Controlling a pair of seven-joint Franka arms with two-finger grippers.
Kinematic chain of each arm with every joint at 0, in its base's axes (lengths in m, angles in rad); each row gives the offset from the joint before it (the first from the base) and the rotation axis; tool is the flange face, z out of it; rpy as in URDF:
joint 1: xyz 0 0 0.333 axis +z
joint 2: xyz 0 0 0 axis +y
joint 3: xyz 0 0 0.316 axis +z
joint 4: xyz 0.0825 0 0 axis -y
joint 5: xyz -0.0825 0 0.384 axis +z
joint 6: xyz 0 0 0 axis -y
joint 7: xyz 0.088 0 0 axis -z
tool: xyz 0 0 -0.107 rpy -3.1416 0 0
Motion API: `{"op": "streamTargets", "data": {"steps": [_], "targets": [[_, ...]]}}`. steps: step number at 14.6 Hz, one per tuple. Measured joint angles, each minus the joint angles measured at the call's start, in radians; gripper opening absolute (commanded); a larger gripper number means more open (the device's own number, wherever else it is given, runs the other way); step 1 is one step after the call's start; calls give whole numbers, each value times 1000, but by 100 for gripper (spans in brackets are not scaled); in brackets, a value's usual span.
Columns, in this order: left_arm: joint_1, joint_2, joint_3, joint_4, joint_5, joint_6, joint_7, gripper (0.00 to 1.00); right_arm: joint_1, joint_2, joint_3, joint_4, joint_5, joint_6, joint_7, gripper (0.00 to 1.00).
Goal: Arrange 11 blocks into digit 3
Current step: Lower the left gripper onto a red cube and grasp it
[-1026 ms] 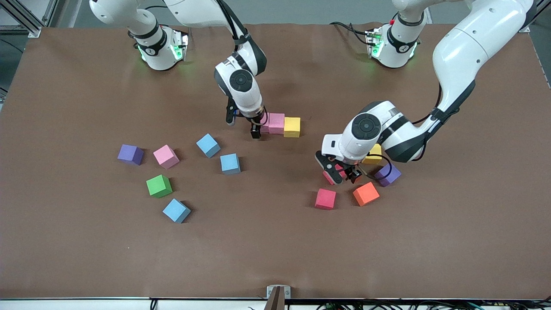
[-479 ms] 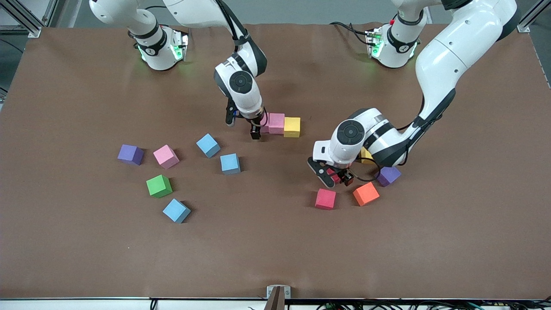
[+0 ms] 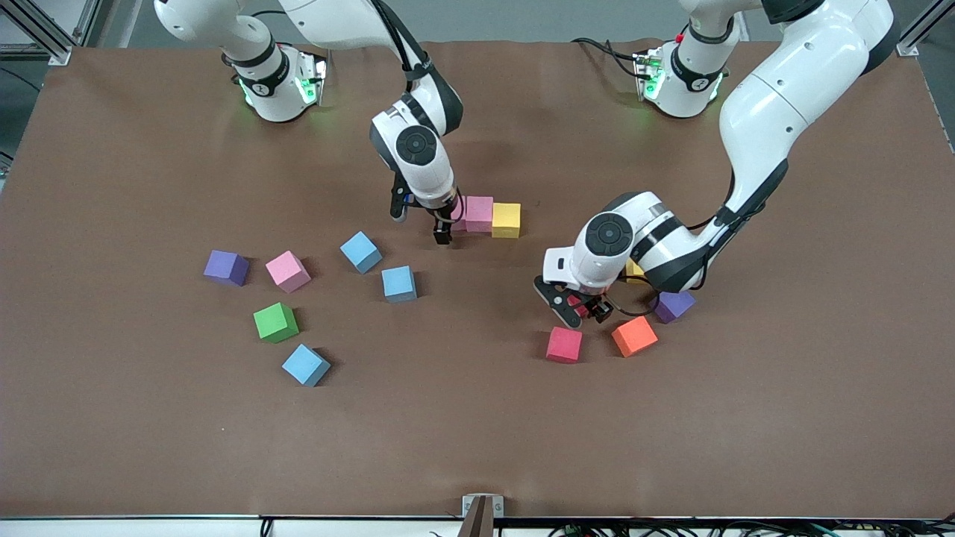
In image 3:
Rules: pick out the aluminium frame profile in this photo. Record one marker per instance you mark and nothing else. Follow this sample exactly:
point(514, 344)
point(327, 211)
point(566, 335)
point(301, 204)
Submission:
point(45, 37)
point(909, 46)
point(89, 19)

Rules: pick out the metal clamp bracket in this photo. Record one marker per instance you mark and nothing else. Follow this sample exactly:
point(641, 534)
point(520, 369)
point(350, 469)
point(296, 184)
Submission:
point(481, 514)

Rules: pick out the orange foam cube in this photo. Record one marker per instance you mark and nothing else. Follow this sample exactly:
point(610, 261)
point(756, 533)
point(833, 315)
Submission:
point(634, 335)

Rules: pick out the blue foam cube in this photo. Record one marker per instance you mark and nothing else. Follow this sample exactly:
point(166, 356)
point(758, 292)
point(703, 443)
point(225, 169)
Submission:
point(361, 252)
point(305, 365)
point(399, 283)

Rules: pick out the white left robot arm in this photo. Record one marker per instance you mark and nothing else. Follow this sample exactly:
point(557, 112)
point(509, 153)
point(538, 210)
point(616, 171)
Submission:
point(776, 112)

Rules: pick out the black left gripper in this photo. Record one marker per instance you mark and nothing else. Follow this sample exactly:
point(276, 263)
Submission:
point(596, 306)

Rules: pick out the yellow foam cube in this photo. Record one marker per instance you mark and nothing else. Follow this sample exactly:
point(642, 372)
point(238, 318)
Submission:
point(634, 270)
point(506, 220)

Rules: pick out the purple foam cube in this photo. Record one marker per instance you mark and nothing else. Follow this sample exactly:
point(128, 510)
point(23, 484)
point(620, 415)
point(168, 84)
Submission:
point(677, 306)
point(224, 266)

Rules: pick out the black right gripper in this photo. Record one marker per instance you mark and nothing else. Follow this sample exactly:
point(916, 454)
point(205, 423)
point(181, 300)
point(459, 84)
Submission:
point(443, 224)

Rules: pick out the pink foam cube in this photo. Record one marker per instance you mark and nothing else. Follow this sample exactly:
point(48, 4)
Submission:
point(459, 216)
point(480, 215)
point(287, 270)

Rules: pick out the green foam cube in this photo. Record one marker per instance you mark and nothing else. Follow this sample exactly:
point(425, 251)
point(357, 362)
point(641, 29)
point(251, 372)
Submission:
point(274, 322)

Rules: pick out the brown table mat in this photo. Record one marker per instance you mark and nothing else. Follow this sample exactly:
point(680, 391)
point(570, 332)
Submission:
point(477, 418)

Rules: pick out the red foam cube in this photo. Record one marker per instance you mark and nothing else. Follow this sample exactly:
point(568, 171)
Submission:
point(564, 344)
point(578, 304)

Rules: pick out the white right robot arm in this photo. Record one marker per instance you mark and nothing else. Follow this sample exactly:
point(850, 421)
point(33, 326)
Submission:
point(436, 183)

